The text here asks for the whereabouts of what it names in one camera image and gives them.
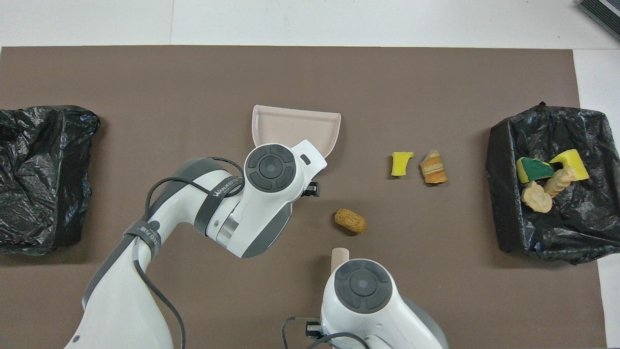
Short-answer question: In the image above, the orange striped sponge piece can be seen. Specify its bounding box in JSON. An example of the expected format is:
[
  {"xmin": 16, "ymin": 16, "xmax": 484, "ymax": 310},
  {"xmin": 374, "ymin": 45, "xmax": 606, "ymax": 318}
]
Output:
[{"xmin": 419, "ymin": 150, "xmax": 448, "ymax": 184}]

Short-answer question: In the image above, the brown table mat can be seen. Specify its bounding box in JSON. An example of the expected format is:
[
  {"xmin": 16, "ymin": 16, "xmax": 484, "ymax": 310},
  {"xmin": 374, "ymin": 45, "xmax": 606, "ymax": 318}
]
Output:
[{"xmin": 0, "ymin": 46, "xmax": 607, "ymax": 349}]

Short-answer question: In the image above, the bin with black trash bag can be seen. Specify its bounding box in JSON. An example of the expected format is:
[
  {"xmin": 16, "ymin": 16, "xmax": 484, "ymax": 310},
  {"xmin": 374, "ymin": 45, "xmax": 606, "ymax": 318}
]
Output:
[
  {"xmin": 486, "ymin": 102, "xmax": 620, "ymax": 265},
  {"xmin": 0, "ymin": 105, "xmax": 101, "ymax": 256}
]

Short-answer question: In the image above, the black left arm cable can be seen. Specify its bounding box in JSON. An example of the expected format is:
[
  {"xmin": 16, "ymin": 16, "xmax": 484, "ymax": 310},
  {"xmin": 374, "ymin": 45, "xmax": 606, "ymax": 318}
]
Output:
[{"xmin": 132, "ymin": 157, "xmax": 245, "ymax": 349}]

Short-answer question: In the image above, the beige foam lump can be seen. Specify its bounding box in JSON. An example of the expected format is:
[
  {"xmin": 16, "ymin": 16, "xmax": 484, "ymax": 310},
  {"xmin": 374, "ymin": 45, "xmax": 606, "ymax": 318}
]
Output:
[
  {"xmin": 521, "ymin": 181, "xmax": 553, "ymax": 214},
  {"xmin": 543, "ymin": 167, "xmax": 576, "ymax": 197}
]

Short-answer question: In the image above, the plain yellow sponge piece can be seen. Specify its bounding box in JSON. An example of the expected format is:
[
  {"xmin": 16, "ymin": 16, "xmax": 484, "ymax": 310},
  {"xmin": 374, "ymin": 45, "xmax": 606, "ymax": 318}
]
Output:
[{"xmin": 390, "ymin": 152, "xmax": 415, "ymax": 177}]

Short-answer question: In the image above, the beige plastic dustpan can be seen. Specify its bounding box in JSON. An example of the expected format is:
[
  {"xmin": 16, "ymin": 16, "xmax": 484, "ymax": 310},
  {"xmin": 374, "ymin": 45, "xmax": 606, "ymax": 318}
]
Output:
[{"xmin": 252, "ymin": 105, "xmax": 341, "ymax": 159}]

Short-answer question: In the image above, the notched green yellow sponge piece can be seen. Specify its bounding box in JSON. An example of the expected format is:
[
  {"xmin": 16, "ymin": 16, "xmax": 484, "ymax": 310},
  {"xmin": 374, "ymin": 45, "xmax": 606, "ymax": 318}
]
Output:
[{"xmin": 549, "ymin": 149, "xmax": 590, "ymax": 181}]

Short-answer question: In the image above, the grey ribbed device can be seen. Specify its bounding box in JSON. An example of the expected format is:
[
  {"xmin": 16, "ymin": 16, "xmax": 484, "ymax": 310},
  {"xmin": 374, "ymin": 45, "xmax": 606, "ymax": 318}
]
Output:
[{"xmin": 579, "ymin": 0, "xmax": 620, "ymax": 42}]

